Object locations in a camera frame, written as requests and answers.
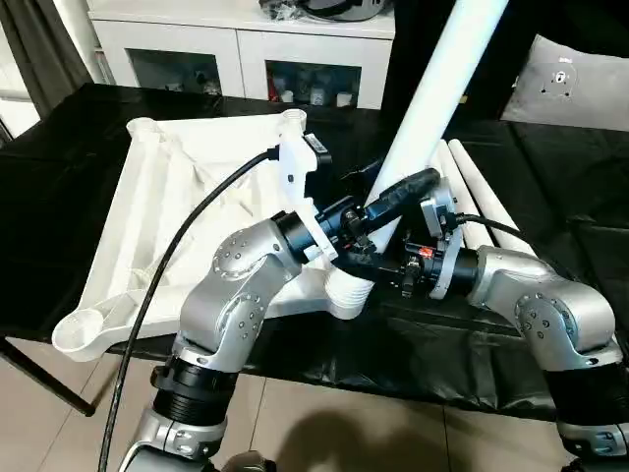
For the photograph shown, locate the black metal frame bar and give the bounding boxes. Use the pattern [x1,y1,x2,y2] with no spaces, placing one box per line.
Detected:
[0,337,98,418]

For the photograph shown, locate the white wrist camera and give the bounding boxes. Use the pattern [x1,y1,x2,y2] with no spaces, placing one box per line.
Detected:
[419,178,467,302]
[276,131,341,263]

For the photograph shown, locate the grey pleated curtain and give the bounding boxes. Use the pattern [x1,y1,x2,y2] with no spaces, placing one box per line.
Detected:
[0,0,95,145]

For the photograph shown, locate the grey round cooker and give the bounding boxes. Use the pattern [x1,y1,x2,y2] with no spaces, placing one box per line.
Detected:
[303,0,385,24]

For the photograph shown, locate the grey cushion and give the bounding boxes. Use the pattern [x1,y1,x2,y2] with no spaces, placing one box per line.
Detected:
[499,32,629,133]

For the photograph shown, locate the black work mat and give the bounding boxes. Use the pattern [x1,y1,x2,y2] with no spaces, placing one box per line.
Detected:
[0,82,629,425]

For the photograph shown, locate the black furniture with yellow label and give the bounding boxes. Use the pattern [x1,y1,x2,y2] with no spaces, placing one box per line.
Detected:
[380,0,629,125]

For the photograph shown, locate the white glass-door cabinet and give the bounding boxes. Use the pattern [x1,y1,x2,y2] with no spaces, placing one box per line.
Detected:
[87,0,397,113]

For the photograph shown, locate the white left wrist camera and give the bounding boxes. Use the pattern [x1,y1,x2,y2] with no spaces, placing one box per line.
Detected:
[276,131,341,263]

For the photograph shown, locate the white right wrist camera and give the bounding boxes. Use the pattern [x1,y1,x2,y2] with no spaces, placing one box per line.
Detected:
[419,178,467,302]

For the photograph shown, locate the white plastic table top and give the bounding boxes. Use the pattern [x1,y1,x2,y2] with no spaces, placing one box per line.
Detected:
[51,108,375,365]

